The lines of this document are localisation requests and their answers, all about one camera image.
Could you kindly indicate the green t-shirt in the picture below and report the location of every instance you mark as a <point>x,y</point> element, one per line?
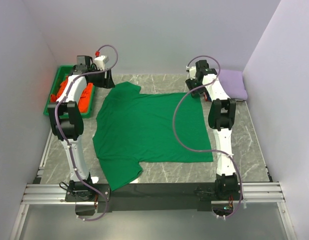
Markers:
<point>133,127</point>

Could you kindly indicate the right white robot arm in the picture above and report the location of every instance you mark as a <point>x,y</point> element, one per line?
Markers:
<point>203,81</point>

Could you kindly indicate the aluminium rail frame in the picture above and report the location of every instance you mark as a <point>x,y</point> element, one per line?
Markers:
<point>45,215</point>

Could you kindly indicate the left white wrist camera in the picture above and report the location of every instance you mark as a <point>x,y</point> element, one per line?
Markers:
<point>100,61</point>

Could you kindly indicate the orange t-shirt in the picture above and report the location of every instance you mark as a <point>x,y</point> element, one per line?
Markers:
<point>85,98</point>

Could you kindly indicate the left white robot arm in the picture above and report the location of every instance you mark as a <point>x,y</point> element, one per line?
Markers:
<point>67,122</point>

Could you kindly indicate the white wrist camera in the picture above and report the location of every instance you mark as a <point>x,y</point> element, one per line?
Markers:
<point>100,61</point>
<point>191,71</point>

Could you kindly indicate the green plastic bin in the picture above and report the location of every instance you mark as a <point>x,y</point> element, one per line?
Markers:
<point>62,71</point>

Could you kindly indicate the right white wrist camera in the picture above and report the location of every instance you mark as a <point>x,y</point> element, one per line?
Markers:
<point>191,71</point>

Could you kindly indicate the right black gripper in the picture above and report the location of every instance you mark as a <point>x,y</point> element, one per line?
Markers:
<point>189,83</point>

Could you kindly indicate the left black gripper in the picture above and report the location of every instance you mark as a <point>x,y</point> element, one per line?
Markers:
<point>107,83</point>

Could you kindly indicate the stack of folded shirts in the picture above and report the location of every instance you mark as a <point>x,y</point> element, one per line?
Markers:
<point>207,97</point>

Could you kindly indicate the black base beam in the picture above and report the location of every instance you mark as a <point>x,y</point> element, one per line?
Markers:
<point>204,196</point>

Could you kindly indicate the folded purple t-shirt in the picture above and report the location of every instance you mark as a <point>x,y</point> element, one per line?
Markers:
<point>233,84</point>

